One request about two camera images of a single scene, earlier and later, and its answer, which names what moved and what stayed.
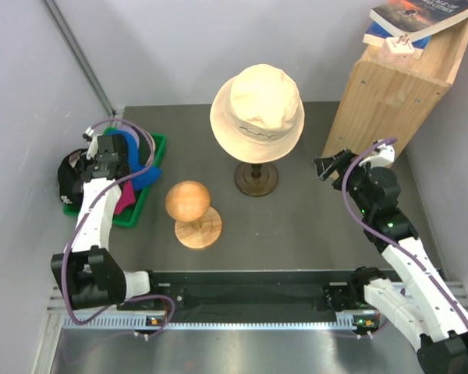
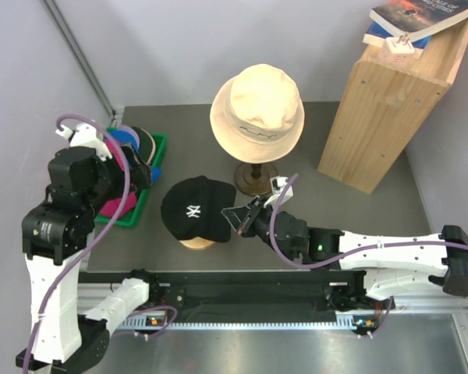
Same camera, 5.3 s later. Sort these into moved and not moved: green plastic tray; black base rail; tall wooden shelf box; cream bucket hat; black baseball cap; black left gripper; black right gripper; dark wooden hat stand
Moved: black baseball cap; black right gripper; black left gripper
Not moved: cream bucket hat; tall wooden shelf box; black base rail; green plastic tray; dark wooden hat stand
